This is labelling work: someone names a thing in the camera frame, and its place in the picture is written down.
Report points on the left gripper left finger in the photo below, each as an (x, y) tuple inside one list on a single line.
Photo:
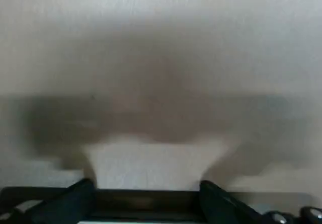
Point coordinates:
[(63, 206)]

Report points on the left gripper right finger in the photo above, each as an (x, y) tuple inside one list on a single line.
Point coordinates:
[(226, 209)]

